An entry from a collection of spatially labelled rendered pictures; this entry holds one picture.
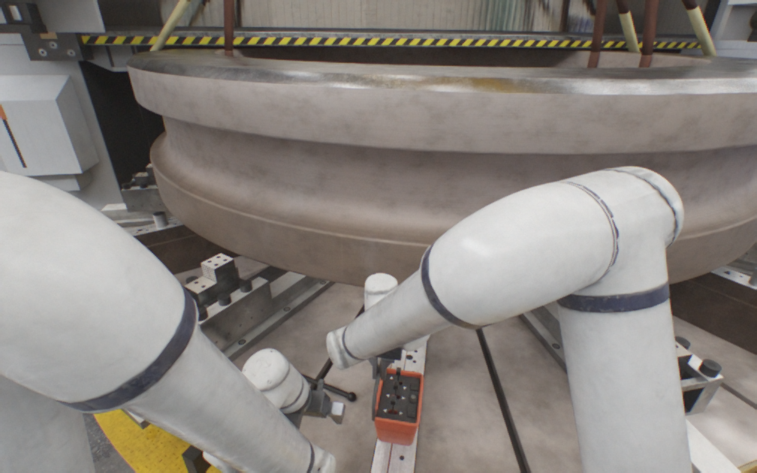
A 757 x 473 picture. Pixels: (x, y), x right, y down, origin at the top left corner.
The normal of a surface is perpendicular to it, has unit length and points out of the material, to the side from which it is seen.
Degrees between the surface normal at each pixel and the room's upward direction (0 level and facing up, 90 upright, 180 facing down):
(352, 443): 0
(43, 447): 90
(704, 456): 0
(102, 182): 90
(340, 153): 90
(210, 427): 99
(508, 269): 74
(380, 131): 90
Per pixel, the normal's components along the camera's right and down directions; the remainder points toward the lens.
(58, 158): 0.21, 0.46
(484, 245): -0.64, -0.25
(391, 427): -0.18, 0.56
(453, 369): 0.01, -0.88
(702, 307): -0.82, 0.26
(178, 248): 0.57, 0.39
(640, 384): -0.26, 0.15
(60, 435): 0.98, 0.14
